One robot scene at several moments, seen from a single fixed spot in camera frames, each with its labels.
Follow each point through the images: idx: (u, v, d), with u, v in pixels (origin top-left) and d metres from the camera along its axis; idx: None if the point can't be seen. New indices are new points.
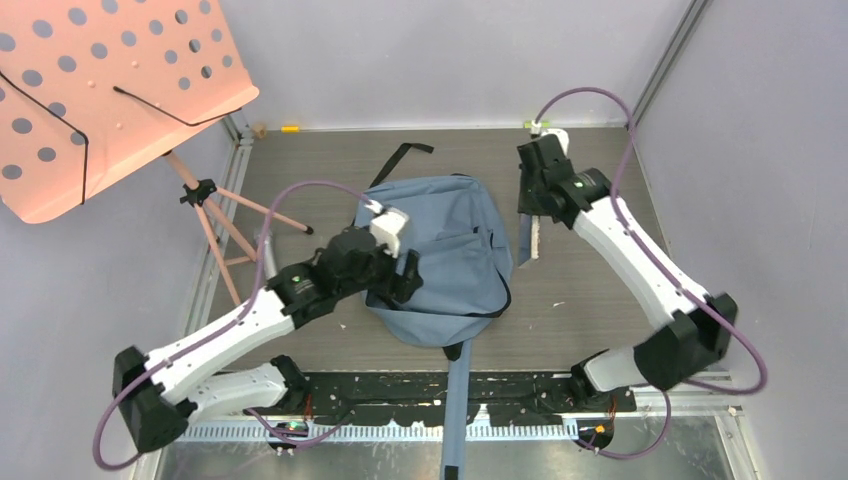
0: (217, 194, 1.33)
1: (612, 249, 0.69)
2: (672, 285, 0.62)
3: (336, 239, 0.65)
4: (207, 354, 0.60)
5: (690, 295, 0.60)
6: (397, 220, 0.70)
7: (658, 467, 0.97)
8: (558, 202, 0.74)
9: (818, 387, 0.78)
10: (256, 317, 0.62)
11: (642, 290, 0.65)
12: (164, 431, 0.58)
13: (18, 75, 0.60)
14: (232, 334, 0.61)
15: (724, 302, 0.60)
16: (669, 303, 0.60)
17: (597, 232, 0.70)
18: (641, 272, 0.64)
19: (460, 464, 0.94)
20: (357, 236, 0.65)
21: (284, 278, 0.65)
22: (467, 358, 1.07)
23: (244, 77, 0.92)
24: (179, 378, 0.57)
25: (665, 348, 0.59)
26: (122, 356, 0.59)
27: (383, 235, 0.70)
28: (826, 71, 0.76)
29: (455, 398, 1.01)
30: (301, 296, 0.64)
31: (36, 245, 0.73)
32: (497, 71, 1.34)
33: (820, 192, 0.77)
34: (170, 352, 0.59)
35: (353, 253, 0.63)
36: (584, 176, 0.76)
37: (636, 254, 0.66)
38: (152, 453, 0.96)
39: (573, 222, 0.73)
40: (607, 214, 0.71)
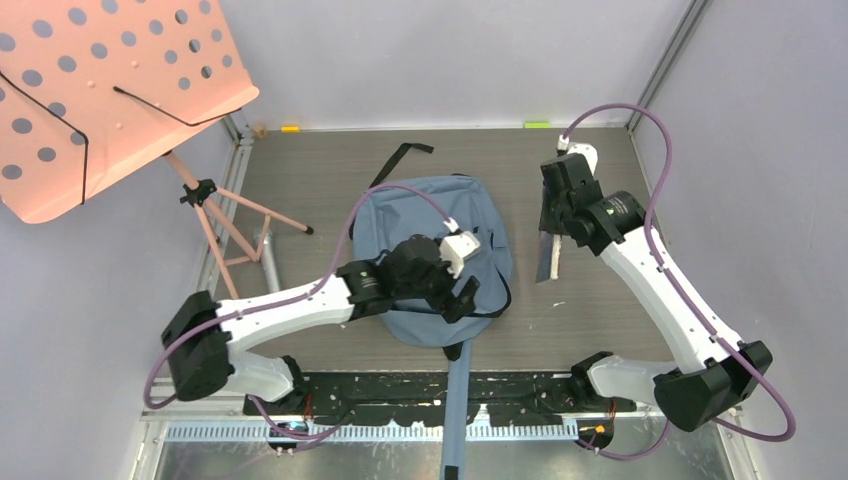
0: (217, 194, 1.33)
1: (644, 285, 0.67)
2: (705, 331, 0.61)
3: (403, 245, 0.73)
4: (274, 318, 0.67)
5: (724, 344, 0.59)
6: (467, 243, 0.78)
7: (658, 467, 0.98)
8: (588, 228, 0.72)
9: (818, 387, 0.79)
10: (325, 297, 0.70)
11: (672, 331, 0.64)
12: (208, 380, 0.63)
13: (18, 75, 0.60)
14: (300, 306, 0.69)
15: (758, 350, 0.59)
16: (702, 351, 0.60)
17: (628, 265, 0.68)
18: (673, 314, 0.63)
19: (461, 464, 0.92)
20: (423, 244, 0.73)
21: (353, 270, 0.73)
22: (467, 358, 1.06)
23: (244, 77, 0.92)
24: (245, 331, 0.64)
25: (692, 396, 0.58)
26: (197, 299, 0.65)
27: (451, 253, 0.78)
28: (827, 71, 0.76)
29: (455, 397, 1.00)
30: (366, 290, 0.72)
31: (36, 244, 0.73)
32: (497, 71, 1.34)
33: (820, 193, 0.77)
34: (241, 305, 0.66)
35: (418, 260, 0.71)
36: (615, 200, 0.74)
37: (668, 295, 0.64)
38: (152, 452, 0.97)
39: (602, 250, 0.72)
40: (638, 246, 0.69)
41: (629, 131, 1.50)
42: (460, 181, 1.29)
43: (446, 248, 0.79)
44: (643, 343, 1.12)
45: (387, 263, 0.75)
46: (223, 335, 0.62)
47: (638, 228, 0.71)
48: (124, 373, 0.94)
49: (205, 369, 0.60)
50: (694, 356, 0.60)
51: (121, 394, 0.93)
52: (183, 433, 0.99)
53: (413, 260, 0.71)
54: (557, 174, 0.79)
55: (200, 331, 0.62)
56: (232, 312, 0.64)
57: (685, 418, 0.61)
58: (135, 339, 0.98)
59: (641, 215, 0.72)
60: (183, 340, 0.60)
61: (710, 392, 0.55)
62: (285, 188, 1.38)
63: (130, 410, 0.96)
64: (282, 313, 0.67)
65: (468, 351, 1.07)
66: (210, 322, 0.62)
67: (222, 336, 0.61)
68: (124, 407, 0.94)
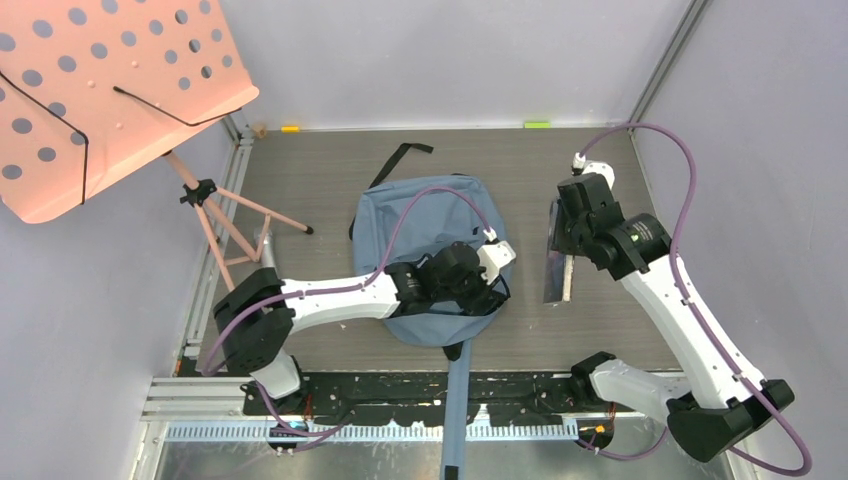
0: (217, 194, 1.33)
1: (668, 317, 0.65)
2: (729, 369, 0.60)
3: (451, 250, 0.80)
4: (332, 302, 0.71)
5: (748, 385, 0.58)
6: (504, 254, 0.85)
7: (659, 467, 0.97)
8: (610, 253, 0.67)
9: (818, 387, 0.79)
10: (376, 291, 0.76)
11: (692, 365, 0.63)
12: (255, 357, 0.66)
13: (18, 75, 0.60)
14: (356, 294, 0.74)
15: (781, 388, 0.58)
16: (724, 390, 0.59)
17: (652, 296, 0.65)
18: (697, 351, 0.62)
19: (460, 464, 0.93)
20: (467, 252, 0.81)
21: (400, 270, 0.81)
22: (467, 358, 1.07)
23: (244, 77, 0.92)
24: (307, 312, 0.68)
25: (710, 432, 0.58)
26: (262, 274, 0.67)
27: (489, 261, 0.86)
28: (828, 70, 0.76)
29: (455, 395, 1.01)
30: (408, 291, 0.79)
31: (36, 244, 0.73)
32: (497, 71, 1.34)
33: (821, 192, 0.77)
34: (303, 286, 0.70)
35: (460, 265, 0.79)
36: (639, 224, 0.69)
37: (692, 331, 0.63)
38: (152, 453, 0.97)
39: (622, 276, 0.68)
40: (664, 275, 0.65)
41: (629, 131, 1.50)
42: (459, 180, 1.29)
43: (484, 256, 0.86)
44: (643, 343, 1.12)
45: (427, 267, 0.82)
46: (288, 310, 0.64)
47: (664, 256, 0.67)
48: (124, 373, 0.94)
49: (264, 342, 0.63)
50: (715, 393, 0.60)
51: (121, 394, 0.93)
52: (183, 433, 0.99)
53: (457, 265, 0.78)
54: (577, 195, 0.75)
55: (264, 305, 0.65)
56: (296, 291, 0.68)
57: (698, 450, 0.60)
58: (135, 338, 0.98)
59: (667, 241, 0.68)
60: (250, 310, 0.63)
61: (728, 431, 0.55)
62: (285, 188, 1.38)
63: (130, 410, 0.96)
64: (339, 299, 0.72)
65: (468, 353, 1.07)
66: (278, 297, 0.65)
67: (289, 311, 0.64)
68: (124, 407, 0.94)
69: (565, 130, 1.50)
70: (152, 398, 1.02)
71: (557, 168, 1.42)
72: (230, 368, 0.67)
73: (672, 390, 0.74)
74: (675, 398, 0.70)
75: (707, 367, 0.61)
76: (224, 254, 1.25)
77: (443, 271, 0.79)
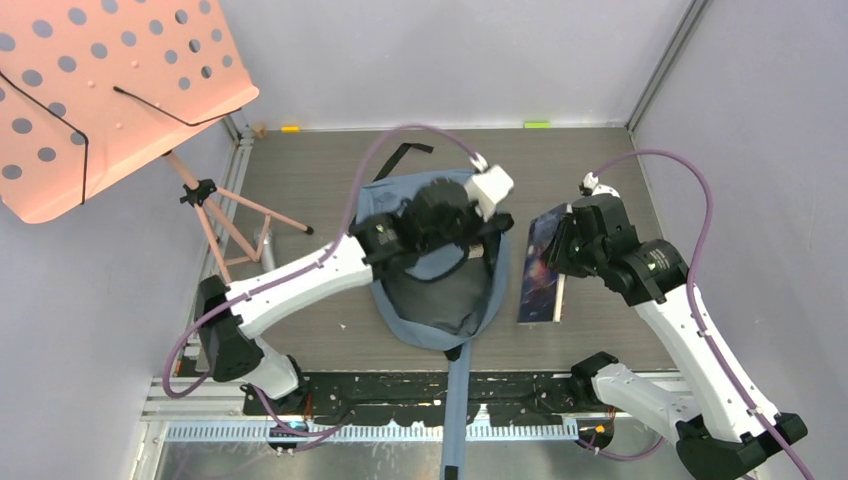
0: (217, 194, 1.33)
1: (684, 348, 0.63)
2: (742, 402, 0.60)
3: (425, 191, 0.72)
4: (284, 294, 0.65)
5: (761, 420, 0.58)
6: (499, 184, 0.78)
7: (659, 467, 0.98)
8: (625, 281, 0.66)
9: (818, 387, 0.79)
10: (338, 263, 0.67)
11: (705, 396, 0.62)
12: (237, 363, 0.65)
13: (18, 75, 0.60)
14: (314, 275, 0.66)
15: (795, 424, 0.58)
16: (738, 425, 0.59)
17: (668, 327, 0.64)
18: (713, 384, 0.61)
19: (460, 464, 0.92)
20: (446, 189, 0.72)
21: (368, 227, 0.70)
22: (467, 358, 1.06)
23: (244, 77, 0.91)
24: (258, 312, 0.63)
25: (722, 462, 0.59)
26: (205, 284, 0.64)
27: (481, 193, 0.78)
28: (828, 70, 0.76)
29: (455, 394, 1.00)
30: (384, 247, 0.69)
31: (37, 244, 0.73)
32: (497, 71, 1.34)
33: (821, 192, 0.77)
34: (250, 285, 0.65)
35: (440, 206, 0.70)
36: (657, 252, 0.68)
37: (709, 364, 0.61)
38: (152, 453, 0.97)
39: (639, 303, 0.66)
40: (681, 306, 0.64)
41: (629, 131, 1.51)
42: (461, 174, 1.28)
43: (475, 189, 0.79)
44: (643, 343, 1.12)
45: (407, 215, 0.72)
46: (234, 320, 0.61)
47: (681, 285, 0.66)
48: (124, 373, 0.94)
49: (226, 352, 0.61)
50: (729, 428, 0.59)
51: (122, 394, 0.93)
52: (183, 433, 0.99)
53: (437, 205, 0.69)
54: (594, 216, 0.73)
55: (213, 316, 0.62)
56: (241, 295, 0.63)
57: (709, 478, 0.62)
58: (135, 338, 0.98)
59: (684, 270, 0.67)
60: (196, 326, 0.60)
61: (739, 463, 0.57)
62: (285, 188, 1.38)
63: (130, 410, 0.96)
64: (294, 287, 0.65)
65: (468, 349, 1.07)
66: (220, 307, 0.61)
67: (234, 322, 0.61)
68: (124, 407, 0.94)
69: (565, 131, 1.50)
70: (152, 398, 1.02)
71: (557, 168, 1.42)
72: (223, 379, 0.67)
73: (681, 410, 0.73)
74: (685, 421, 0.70)
75: (722, 401, 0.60)
76: (224, 254, 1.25)
77: (424, 216, 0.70)
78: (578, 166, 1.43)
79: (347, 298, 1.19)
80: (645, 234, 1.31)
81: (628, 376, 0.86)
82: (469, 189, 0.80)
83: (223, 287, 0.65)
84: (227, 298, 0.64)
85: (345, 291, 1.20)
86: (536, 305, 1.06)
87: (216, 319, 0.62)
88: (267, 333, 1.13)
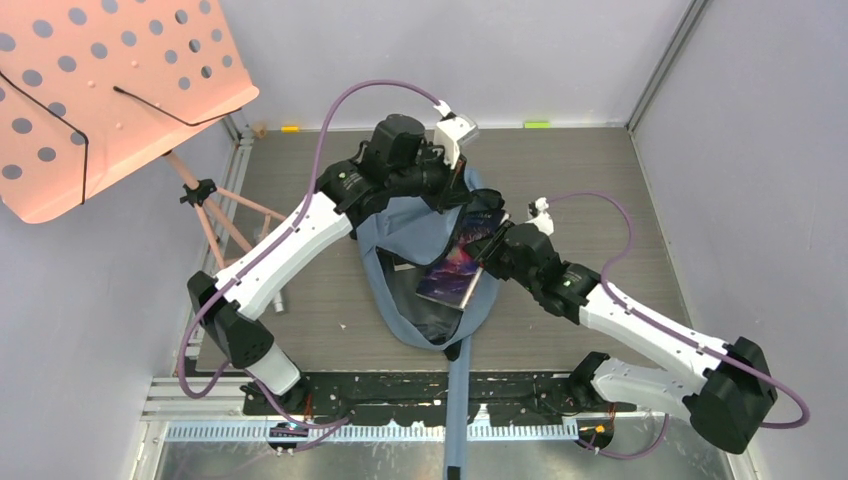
0: (217, 194, 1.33)
1: (623, 330, 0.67)
2: (691, 346, 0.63)
3: (384, 126, 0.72)
4: (270, 267, 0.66)
5: (712, 352, 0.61)
6: (460, 126, 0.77)
7: (659, 467, 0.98)
8: (557, 305, 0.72)
9: (819, 386, 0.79)
10: (313, 222, 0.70)
11: (668, 362, 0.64)
12: (252, 345, 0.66)
13: (18, 75, 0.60)
14: (293, 239, 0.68)
15: (744, 347, 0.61)
16: (698, 367, 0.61)
17: (604, 321, 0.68)
18: (658, 344, 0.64)
19: (463, 464, 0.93)
20: (403, 122, 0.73)
21: (331, 177, 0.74)
22: (466, 357, 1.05)
23: (244, 77, 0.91)
24: (252, 289, 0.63)
25: (718, 413, 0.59)
26: (194, 281, 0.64)
27: (446, 138, 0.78)
28: (828, 70, 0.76)
29: (456, 406, 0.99)
30: (351, 191, 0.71)
31: (37, 243, 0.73)
32: (497, 71, 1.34)
33: (822, 192, 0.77)
34: (236, 270, 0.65)
35: (401, 137, 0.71)
36: (572, 270, 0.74)
37: (648, 332, 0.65)
38: (152, 453, 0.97)
39: (579, 318, 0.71)
40: (602, 299, 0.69)
41: (629, 131, 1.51)
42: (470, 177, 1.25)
43: (441, 134, 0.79)
44: None
45: (370, 156, 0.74)
46: (231, 306, 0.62)
47: (597, 286, 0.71)
48: (124, 372, 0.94)
49: (238, 338, 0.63)
50: (694, 376, 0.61)
51: (122, 394, 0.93)
52: (183, 433, 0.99)
53: (398, 136, 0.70)
54: (526, 251, 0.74)
55: (211, 310, 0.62)
56: (229, 280, 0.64)
57: (734, 441, 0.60)
58: (134, 338, 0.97)
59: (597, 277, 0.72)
60: (201, 316, 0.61)
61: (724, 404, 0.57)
62: (285, 189, 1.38)
63: (130, 410, 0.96)
64: (277, 258, 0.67)
65: (467, 352, 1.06)
66: (214, 296, 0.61)
67: (231, 306, 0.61)
68: (124, 407, 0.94)
69: (566, 131, 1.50)
70: (152, 398, 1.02)
71: (556, 169, 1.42)
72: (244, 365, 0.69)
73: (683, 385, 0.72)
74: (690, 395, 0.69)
75: (673, 354, 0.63)
76: (224, 254, 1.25)
77: (384, 151, 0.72)
78: (578, 166, 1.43)
79: (347, 297, 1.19)
80: (645, 234, 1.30)
81: (623, 369, 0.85)
82: (436, 135, 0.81)
83: (212, 281, 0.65)
84: (217, 288, 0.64)
85: (346, 291, 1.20)
86: (447, 285, 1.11)
87: (216, 308, 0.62)
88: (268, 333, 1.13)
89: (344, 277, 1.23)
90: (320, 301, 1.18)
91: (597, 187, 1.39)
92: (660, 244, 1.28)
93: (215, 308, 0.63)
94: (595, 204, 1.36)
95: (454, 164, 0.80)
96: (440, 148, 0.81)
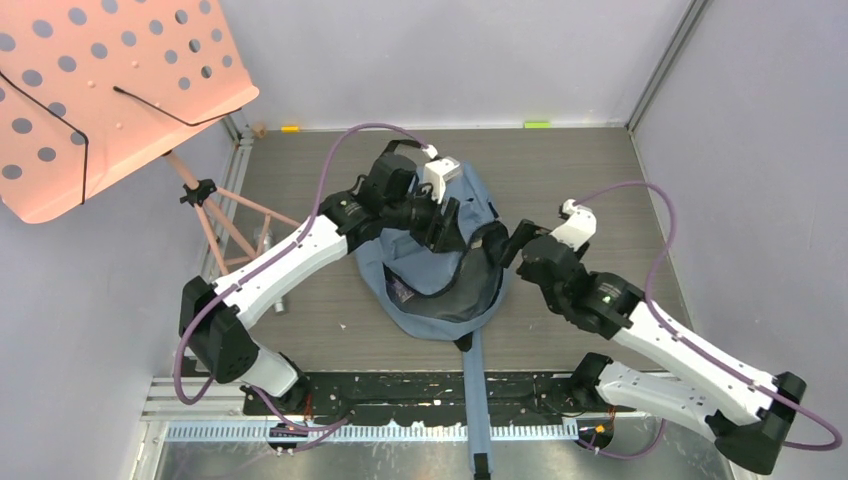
0: (217, 194, 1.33)
1: (666, 354, 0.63)
2: (741, 382, 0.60)
3: (382, 161, 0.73)
4: (270, 277, 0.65)
5: (766, 390, 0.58)
6: (446, 165, 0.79)
7: (659, 467, 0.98)
8: (593, 322, 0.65)
9: (819, 386, 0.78)
10: (315, 239, 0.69)
11: (711, 392, 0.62)
12: (239, 358, 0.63)
13: (18, 75, 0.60)
14: (294, 254, 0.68)
15: (792, 382, 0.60)
16: (750, 405, 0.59)
17: (645, 344, 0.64)
18: (706, 376, 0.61)
19: (488, 451, 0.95)
20: (400, 158, 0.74)
21: (332, 203, 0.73)
22: (478, 347, 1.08)
23: (244, 76, 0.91)
24: (251, 297, 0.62)
25: (755, 444, 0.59)
26: (191, 283, 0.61)
27: (433, 177, 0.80)
28: (829, 69, 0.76)
29: (474, 401, 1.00)
30: (351, 217, 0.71)
31: (36, 242, 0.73)
32: (497, 72, 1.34)
33: (821, 193, 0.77)
34: (237, 277, 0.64)
35: (396, 175, 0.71)
36: (604, 282, 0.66)
37: (696, 362, 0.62)
38: (152, 453, 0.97)
39: (614, 334, 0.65)
40: (648, 321, 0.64)
41: (629, 131, 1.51)
42: (469, 180, 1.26)
43: (429, 173, 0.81)
44: None
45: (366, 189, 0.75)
46: (231, 310, 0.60)
47: (638, 304, 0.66)
48: (124, 372, 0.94)
49: (228, 347, 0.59)
50: (743, 410, 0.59)
51: (122, 394, 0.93)
52: (183, 433, 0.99)
53: (395, 173, 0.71)
54: (546, 266, 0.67)
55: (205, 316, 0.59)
56: (232, 286, 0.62)
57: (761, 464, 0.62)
58: (134, 337, 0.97)
59: (634, 288, 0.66)
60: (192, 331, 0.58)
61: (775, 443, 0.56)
62: (285, 189, 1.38)
63: (130, 410, 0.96)
64: (278, 269, 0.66)
65: (478, 344, 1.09)
66: (215, 300, 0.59)
67: (231, 311, 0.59)
68: (124, 406, 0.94)
69: (566, 131, 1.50)
70: (152, 398, 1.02)
71: (556, 168, 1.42)
72: (226, 378, 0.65)
73: (703, 403, 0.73)
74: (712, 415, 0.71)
75: (723, 388, 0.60)
76: (224, 254, 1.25)
77: (382, 185, 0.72)
78: (578, 166, 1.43)
79: (347, 298, 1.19)
80: (645, 234, 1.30)
81: (632, 378, 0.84)
82: (424, 175, 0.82)
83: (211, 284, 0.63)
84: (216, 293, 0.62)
85: (346, 291, 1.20)
86: None
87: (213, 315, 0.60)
88: (266, 333, 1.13)
89: (345, 275, 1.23)
90: (320, 302, 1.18)
91: (596, 187, 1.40)
92: (660, 244, 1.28)
93: (213, 313, 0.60)
94: (595, 204, 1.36)
95: (439, 199, 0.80)
96: (429, 186, 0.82)
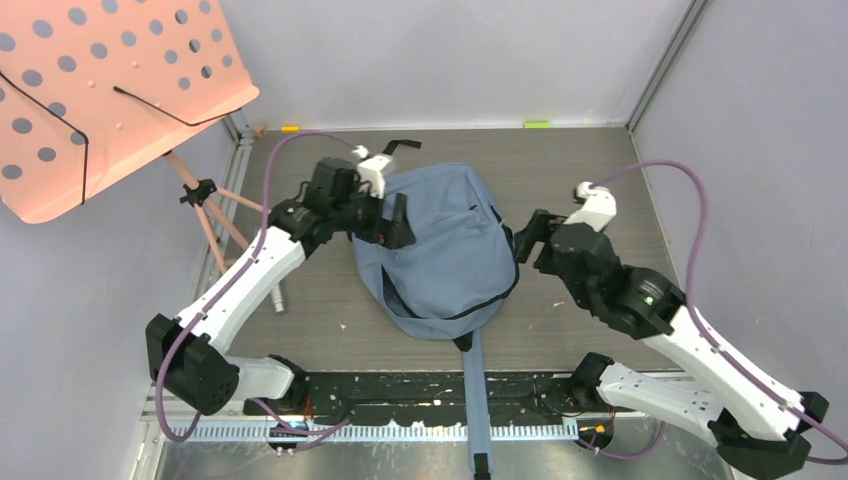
0: (217, 194, 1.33)
1: (701, 365, 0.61)
2: (772, 400, 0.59)
3: (322, 164, 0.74)
4: (235, 299, 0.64)
5: (795, 411, 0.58)
6: (379, 160, 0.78)
7: (659, 467, 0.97)
8: (629, 321, 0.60)
9: (818, 386, 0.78)
10: (271, 252, 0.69)
11: (738, 406, 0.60)
12: (219, 386, 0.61)
13: (18, 75, 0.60)
14: (252, 271, 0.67)
15: (817, 403, 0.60)
16: (779, 425, 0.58)
17: (682, 353, 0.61)
18: (741, 392, 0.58)
19: (488, 451, 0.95)
20: (339, 161, 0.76)
21: (279, 212, 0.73)
22: (477, 347, 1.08)
23: (243, 77, 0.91)
24: (219, 323, 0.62)
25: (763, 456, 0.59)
26: (153, 325, 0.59)
27: (367, 174, 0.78)
28: (828, 69, 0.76)
29: (474, 401, 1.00)
30: (301, 222, 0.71)
31: (36, 242, 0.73)
32: (497, 72, 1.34)
33: (820, 192, 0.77)
34: (199, 305, 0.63)
35: (339, 174, 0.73)
36: (645, 280, 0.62)
37: (735, 380, 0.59)
38: (152, 453, 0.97)
39: (646, 336, 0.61)
40: (689, 329, 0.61)
41: (629, 131, 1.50)
42: (471, 183, 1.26)
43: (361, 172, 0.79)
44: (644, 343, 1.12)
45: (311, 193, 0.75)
46: (202, 339, 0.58)
47: (680, 308, 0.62)
48: (124, 372, 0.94)
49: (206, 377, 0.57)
50: (770, 429, 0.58)
51: (122, 394, 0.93)
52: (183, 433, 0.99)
53: (338, 173, 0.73)
54: (581, 258, 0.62)
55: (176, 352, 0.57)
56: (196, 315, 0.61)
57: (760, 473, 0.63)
58: (134, 337, 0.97)
59: (675, 291, 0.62)
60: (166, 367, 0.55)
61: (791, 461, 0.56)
62: (285, 189, 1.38)
63: (130, 410, 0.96)
64: (242, 289, 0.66)
65: (478, 344, 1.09)
66: (183, 334, 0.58)
67: (203, 339, 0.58)
68: (124, 406, 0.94)
69: (566, 131, 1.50)
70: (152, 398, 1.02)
71: (556, 168, 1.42)
72: (210, 414, 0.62)
73: (705, 407, 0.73)
74: (716, 421, 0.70)
75: (756, 406, 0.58)
76: (224, 254, 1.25)
77: (326, 187, 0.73)
78: (578, 166, 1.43)
79: (347, 298, 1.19)
80: (645, 234, 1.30)
81: (633, 380, 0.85)
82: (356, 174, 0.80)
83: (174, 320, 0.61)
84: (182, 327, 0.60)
85: (346, 291, 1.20)
86: None
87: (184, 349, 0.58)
88: (266, 332, 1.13)
89: (345, 275, 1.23)
90: (320, 302, 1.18)
91: None
92: (660, 244, 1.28)
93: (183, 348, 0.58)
94: None
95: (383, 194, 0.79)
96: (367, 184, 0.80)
